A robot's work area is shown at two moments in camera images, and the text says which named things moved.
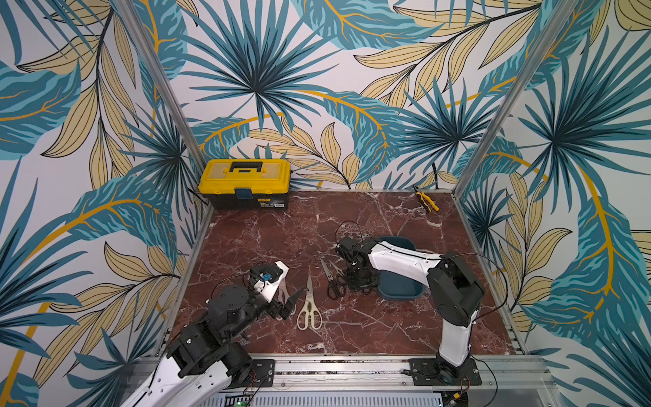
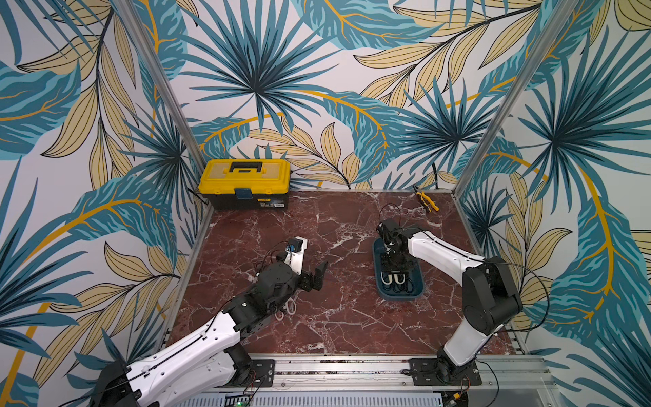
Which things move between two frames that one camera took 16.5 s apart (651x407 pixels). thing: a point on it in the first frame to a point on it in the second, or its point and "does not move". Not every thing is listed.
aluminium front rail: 505,381 does not move
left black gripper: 277,308 to 306,284
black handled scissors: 333,290 to 408,287
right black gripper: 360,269 to 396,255
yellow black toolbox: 246,184 does not move
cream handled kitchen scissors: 309,311 to 395,277
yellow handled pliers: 426,201 does not move
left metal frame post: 132,27 does not move
